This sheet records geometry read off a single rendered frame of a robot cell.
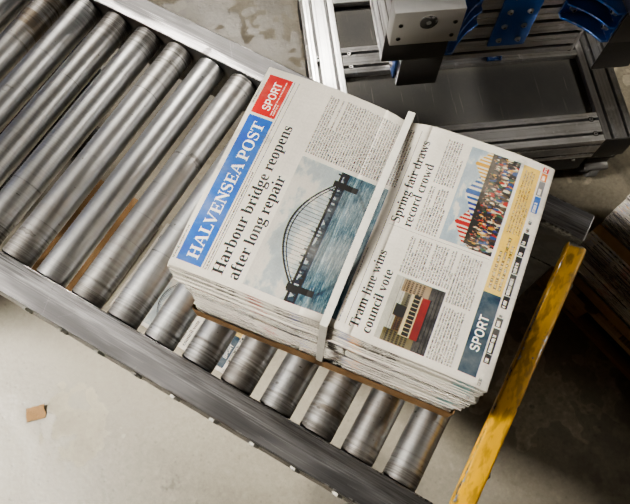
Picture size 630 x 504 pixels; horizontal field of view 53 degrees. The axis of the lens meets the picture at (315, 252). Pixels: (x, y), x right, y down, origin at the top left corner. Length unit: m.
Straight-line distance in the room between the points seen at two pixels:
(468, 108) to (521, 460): 0.94
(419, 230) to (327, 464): 0.35
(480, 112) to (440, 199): 1.11
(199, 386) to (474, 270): 0.41
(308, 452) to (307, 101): 0.46
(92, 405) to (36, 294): 0.82
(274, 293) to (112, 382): 1.13
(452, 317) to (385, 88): 1.21
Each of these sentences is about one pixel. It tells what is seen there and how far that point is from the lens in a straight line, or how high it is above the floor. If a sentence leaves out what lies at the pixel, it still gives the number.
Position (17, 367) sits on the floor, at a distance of 1.88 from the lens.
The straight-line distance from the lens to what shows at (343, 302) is 0.69.
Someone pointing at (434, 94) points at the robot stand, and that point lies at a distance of 1.86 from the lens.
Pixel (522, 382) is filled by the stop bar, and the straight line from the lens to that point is 0.94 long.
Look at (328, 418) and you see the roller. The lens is 0.90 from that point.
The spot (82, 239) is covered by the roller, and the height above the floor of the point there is 0.80.
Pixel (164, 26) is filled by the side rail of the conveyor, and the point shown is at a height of 0.80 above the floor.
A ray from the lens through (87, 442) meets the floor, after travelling 1.78.
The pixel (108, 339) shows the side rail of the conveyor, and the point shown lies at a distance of 0.96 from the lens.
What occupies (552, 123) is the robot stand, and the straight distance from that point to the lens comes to 1.89.
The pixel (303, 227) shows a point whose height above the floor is 1.03.
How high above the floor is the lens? 1.69
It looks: 69 degrees down
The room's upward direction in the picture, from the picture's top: 4 degrees clockwise
